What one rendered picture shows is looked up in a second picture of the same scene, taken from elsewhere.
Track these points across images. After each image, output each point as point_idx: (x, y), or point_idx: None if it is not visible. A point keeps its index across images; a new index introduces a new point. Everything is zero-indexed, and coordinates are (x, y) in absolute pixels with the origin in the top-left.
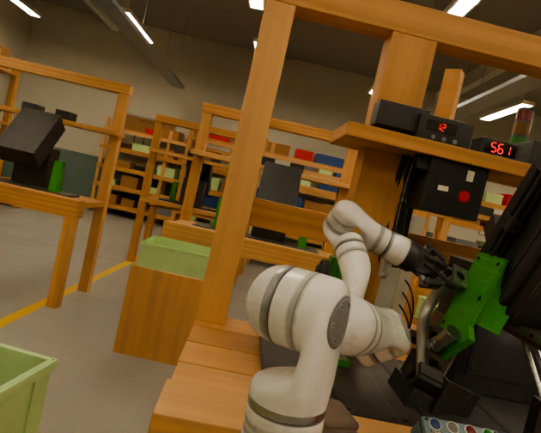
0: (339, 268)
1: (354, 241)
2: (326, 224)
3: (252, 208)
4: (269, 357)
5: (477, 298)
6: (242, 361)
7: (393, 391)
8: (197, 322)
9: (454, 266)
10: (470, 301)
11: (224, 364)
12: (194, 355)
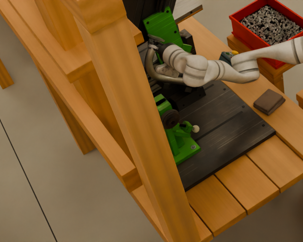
0: (223, 78)
1: (217, 62)
2: (203, 79)
3: (138, 175)
4: (224, 158)
5: (173, 33)
6: (236, 172)
7: (191, 104)
8: (206, 234)
9: (154, 37)
10: (170, 38)
11: (253, 173)
12: (262, 190)
